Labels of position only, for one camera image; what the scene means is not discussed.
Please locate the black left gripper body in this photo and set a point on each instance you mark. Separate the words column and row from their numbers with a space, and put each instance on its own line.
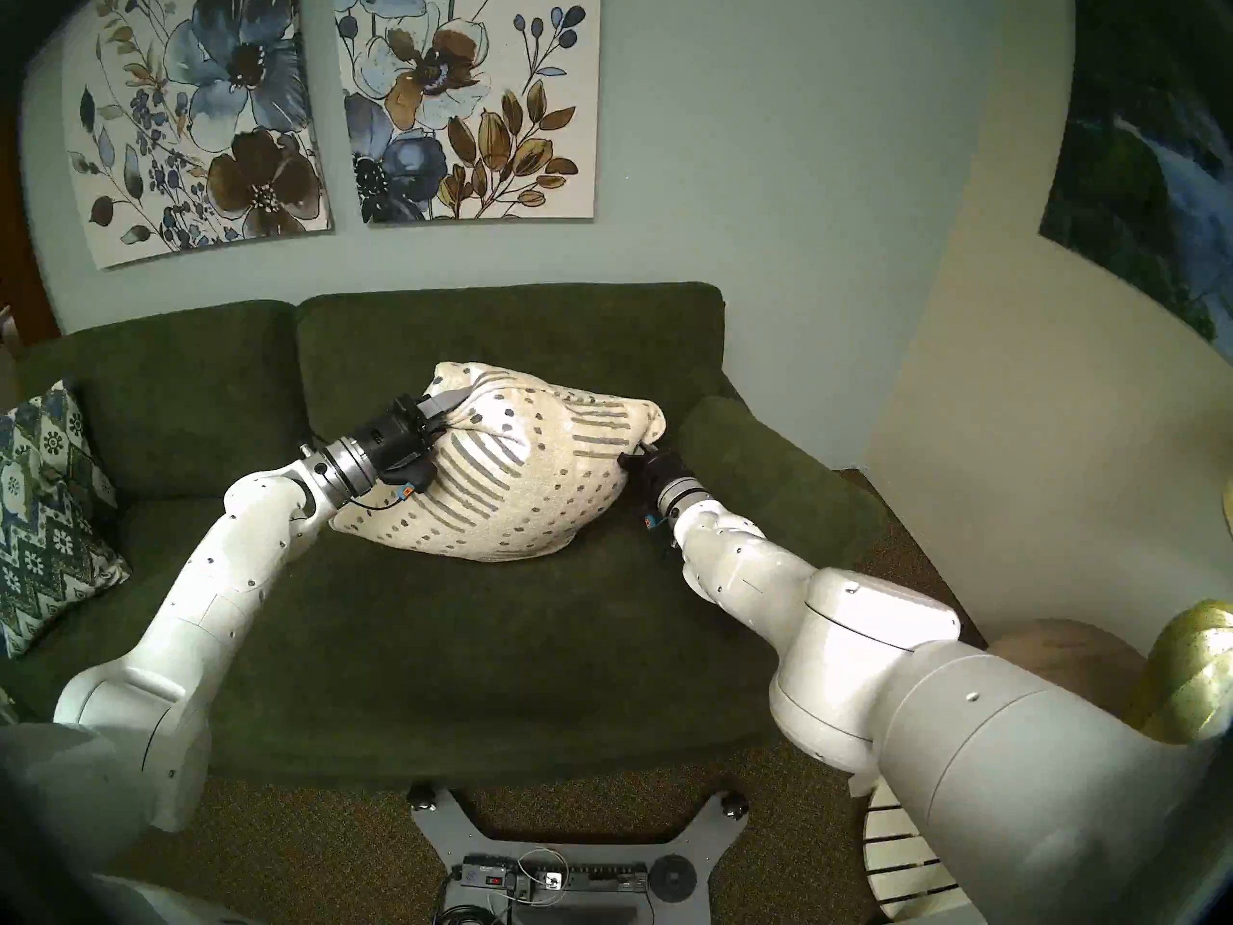
column 405, row 436

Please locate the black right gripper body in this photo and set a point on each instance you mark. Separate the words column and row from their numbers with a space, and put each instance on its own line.
column 653, row 470

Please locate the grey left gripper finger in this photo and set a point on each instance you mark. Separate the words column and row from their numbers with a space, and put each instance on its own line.
column 448, row 403

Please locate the cream dotted striped cushion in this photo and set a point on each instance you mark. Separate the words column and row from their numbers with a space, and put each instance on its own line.
column 539, row 489

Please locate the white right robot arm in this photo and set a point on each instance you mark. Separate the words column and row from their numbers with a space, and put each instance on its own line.
column 867, row 624

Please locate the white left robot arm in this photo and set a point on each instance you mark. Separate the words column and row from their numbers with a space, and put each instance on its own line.
column 193, row 605

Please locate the green sofa armrest cushion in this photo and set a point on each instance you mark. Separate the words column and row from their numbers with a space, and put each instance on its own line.
column 790, row 470

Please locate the green sofa back cushion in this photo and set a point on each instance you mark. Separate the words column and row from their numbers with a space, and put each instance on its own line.
column 578, row 345
column 144, row 393

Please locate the blue zigzag patterned cushion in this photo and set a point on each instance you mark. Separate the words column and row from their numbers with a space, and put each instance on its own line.
column 48, row 528

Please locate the green fabric sofa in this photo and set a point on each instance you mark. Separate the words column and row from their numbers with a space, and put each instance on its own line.
column 433, row 663

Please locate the floral painting brown leaves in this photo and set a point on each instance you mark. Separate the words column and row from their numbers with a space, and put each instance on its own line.
column 462, row 85

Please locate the black base knob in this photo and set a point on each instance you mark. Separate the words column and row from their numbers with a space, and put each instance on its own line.
column 735, row 804
column 421, row 796

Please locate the floral painting large blue flower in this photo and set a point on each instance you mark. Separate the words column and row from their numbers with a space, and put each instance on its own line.
column 212, row 114

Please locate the black round base dial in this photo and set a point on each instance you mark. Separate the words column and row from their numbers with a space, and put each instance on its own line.
column 671, row 879

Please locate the black electronics strip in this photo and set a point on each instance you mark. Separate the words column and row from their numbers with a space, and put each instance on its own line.
column 607, row 877

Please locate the yellow-green ceramic lamp base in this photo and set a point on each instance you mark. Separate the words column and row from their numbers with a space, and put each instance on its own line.
column 1185, row 673

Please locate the waterfall landscape painting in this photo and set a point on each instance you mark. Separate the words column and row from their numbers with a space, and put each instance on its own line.
column 1146, row 181

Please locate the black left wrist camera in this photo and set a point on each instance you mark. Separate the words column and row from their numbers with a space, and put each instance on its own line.
column 414, row 470

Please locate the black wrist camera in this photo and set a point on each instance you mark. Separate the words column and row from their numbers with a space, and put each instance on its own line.
column 414, row 470
column 655, row 514

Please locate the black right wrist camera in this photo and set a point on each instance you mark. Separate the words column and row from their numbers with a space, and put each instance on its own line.
column 655, row 514

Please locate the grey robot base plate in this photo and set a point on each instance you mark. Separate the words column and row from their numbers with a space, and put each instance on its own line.
column 578, row 841

